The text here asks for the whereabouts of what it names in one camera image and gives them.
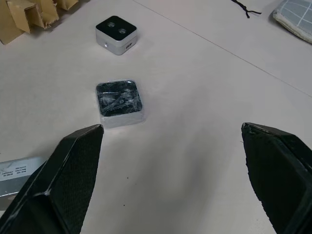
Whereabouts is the torn brown cardboard box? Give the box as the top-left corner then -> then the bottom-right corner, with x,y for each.
0,0 -> 90,45

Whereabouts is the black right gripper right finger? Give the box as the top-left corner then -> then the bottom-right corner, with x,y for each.
241,122 -> 312,234

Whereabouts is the silver labelled box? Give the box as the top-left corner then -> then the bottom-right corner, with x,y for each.
0,156 -> 48,211

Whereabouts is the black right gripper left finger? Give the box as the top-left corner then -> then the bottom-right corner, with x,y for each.
0,124 -> 105,234

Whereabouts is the plastic-wrapped black square device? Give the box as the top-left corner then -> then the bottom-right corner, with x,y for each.
95,78 -> 147,129

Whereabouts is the silver two-lens camera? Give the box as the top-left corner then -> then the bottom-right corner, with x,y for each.
95,15 -> 138,57

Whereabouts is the grey grid-pattern cloth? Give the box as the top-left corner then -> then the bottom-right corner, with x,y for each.
271,0 -> 312,45

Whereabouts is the black cord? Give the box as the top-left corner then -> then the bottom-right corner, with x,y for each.
231,0 -> 262,20

